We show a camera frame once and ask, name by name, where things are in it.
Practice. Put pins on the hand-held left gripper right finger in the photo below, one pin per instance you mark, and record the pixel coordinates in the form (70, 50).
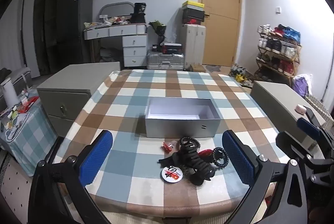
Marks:
(238, 158)

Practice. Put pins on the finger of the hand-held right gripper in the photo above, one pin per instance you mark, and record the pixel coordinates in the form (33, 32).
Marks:
(309, 128)
(292, 144)

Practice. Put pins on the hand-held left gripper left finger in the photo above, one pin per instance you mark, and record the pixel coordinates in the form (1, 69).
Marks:
(96, 157)

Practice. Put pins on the red oval hair clip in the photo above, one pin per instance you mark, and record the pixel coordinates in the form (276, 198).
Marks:
(205, 153)

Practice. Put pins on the black hair clip pile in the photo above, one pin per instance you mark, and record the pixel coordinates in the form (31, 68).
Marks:
(194, 157)

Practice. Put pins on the grey cardboard box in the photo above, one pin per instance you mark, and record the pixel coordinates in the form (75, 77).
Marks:
(180, 130)

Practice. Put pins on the round white badge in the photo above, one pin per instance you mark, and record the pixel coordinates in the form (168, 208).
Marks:
(171, 173)

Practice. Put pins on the small red hair clip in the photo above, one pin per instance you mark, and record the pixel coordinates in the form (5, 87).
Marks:
(167, 147)

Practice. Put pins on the small pink round case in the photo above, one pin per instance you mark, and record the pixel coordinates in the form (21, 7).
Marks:
(300, 108)

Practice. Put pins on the wicker basket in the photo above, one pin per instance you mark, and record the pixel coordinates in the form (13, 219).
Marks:
(319, 106)

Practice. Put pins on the grey drawer cabinet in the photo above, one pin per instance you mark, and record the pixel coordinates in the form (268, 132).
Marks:
(276, 98)
(65, 98)

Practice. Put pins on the purple bag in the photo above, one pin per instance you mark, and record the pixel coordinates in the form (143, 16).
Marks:
(300, 84)

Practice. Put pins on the checked tablecloth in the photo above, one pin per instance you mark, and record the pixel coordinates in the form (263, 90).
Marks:
(125, 114)

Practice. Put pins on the checked side table cloth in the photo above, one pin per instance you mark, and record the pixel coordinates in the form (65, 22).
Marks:
(28, 140)

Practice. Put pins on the wooden shoe rack with shoes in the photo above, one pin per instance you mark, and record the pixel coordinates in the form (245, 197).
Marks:
(279, 56)

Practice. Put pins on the pile of shoes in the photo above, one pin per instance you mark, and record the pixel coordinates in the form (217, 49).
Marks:
(240, 75)

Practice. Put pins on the white perforated panel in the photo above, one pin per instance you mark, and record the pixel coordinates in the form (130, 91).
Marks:
(13, 192)

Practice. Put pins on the small brown cardboard box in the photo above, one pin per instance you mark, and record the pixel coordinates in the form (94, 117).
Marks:
(197, 67)

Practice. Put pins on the grey storage bin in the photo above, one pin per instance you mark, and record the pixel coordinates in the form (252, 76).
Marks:
(18, 80)

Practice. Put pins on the silver suitcase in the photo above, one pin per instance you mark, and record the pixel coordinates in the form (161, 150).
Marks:
(164, 60)

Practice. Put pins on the white desk with drawers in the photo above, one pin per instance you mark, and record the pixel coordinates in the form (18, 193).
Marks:
(133, 41)

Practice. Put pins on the white upright suitcase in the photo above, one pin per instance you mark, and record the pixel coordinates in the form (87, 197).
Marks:
(193, 43)

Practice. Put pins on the black and red box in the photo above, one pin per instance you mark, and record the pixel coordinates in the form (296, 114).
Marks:
(171, 48)

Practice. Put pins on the dark refrigerator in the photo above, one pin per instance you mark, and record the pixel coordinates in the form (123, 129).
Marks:
(70, 25)

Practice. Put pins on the pile of desk clutter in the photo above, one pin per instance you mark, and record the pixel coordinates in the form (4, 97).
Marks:
(109, 20)

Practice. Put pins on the wooden door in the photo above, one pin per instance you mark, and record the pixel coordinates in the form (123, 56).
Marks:
(220, 17)

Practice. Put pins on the black wrapped bouquet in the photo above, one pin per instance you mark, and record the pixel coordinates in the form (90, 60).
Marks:
(159, 28)

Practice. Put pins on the stack of black shoe boxes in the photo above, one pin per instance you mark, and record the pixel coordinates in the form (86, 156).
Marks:
(193, 16)

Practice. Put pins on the black bag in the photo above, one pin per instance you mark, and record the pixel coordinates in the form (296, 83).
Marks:
(138, 12)

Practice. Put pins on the yellow shoe box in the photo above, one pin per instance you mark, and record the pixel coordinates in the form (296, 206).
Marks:
(193, 4)

